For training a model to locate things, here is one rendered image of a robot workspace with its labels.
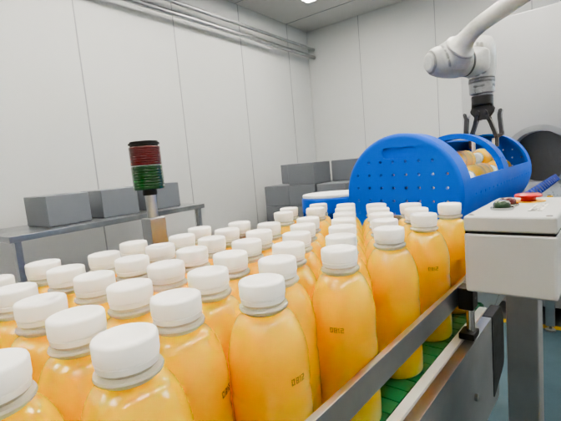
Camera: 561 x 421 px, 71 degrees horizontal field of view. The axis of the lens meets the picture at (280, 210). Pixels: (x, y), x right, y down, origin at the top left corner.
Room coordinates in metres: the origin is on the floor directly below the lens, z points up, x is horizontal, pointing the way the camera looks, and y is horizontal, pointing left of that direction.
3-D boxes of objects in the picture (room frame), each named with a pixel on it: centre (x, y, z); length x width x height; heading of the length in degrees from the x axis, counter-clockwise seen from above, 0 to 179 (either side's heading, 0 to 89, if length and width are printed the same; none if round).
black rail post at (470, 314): (0.58, -0.27, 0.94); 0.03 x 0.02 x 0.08; 139
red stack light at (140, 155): (0.84, 0.27, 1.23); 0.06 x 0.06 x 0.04
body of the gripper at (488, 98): (1.51, -0.79, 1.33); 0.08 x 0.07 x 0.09; 49
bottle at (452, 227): (0.69, -0.30, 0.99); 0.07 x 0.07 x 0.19
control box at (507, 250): (0.54, -0.34, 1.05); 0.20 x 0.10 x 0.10; 139
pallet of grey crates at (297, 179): (5.12, -0.52, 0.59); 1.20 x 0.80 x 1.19; 53
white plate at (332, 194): (1.84, -0.25, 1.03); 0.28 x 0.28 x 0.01
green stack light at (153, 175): (0.84, 0.27, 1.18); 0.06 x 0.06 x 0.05
